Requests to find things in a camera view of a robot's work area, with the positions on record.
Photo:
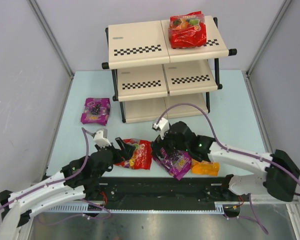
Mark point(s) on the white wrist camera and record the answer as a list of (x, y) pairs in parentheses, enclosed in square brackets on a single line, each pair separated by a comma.
[(161, 125), (100, 138)]

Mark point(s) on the orange candy bag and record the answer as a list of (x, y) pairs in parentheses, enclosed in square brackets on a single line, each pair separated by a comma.
[(205, 168)]

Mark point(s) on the aluminium rail frame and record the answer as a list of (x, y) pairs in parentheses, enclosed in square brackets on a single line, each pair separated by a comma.
[(147, 194)]

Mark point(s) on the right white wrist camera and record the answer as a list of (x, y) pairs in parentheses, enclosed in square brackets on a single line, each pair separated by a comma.
[(161, 125)]

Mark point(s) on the purple grape candy bag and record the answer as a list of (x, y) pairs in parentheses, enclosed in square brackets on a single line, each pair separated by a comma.
[(176, 165), (96, 111)]

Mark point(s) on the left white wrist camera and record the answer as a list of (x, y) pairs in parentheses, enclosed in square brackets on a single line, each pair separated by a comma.
[(100, 138)]

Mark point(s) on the red fruit candy bag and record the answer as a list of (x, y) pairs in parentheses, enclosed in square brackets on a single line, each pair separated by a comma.
[(142, 155), (187, 31)]

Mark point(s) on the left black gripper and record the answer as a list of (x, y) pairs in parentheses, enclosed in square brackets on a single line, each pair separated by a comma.
[(117, 150)]

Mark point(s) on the beige three-tier shelf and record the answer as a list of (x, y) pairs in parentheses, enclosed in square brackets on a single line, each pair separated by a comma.
[(149, 76)]

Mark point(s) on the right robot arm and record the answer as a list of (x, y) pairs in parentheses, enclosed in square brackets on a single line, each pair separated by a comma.
[(274, 173)]

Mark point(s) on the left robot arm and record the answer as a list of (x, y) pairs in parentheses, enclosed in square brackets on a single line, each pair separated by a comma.
[(79, 180)]

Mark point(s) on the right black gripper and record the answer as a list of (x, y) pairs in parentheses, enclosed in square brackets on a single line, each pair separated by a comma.
[(163, 144)]

